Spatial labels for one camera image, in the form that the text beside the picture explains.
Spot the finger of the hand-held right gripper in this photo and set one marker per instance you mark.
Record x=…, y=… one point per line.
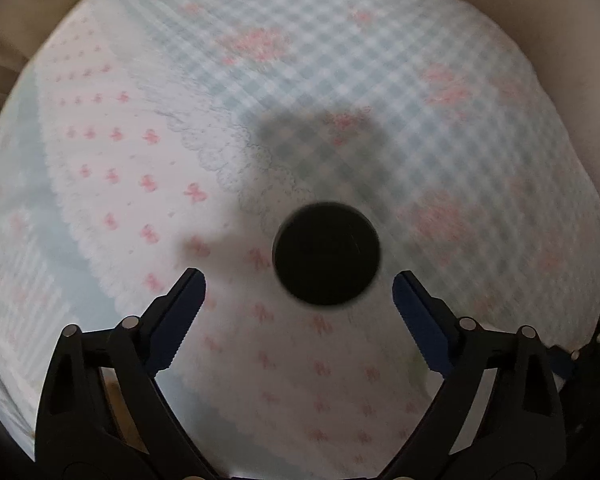
x=561, y=363

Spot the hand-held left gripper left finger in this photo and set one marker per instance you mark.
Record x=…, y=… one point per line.
x=180, y=320

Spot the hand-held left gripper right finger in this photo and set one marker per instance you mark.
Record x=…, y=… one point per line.
x=422, y=325

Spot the black round jar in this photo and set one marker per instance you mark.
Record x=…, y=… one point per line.
x=326, y=255

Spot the beige curtain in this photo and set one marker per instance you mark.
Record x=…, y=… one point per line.
x=0, y=85

